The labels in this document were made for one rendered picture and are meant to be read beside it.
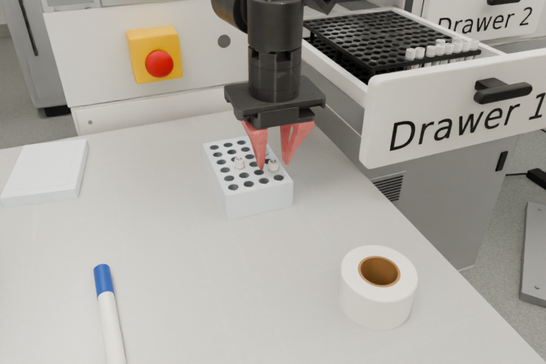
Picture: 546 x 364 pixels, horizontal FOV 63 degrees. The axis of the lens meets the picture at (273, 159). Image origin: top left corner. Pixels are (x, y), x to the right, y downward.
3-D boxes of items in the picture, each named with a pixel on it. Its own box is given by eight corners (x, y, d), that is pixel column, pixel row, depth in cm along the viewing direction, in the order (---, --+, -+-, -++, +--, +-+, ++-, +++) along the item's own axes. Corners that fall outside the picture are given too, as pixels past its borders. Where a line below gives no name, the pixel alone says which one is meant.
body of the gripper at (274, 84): (223, 100, 52) (219, 37, 48) (304, 88, 55) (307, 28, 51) (238, 126, 47) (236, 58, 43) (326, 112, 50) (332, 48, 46)
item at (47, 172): (77, 198, 57) (75, 188, 56) (3, 208, 56) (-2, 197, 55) (88, 147, 68) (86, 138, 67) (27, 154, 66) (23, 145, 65)
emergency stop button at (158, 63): (175, 77, 66) (172, 50, 64) (148, 81, 65) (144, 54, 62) (172, 70, 68) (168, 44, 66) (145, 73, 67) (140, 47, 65)
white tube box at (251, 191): (292, 205, 56) (293, 181, 54) (227, 221, 53) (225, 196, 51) (261, 155, 66) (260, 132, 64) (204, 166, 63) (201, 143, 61)
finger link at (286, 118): (240, 154, 58) (237, 87, 52) (292, 145, 60) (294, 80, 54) (255, 185, 52) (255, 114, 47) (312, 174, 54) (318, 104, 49)
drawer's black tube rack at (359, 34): (470, 93, 66) (481, 49, 62) (366, 112, 61) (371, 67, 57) (386, 45, 83) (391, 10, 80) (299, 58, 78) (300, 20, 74)
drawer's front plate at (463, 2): (535, 32, 95) (552, -22, 89) (421, 49, 87) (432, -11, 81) (528, 30, 97) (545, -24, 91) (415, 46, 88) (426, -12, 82)
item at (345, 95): (535, 113, 61) (550, 71, 58) (370, 149, 53) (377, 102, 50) (376, 29, 92) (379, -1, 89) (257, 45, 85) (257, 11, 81)
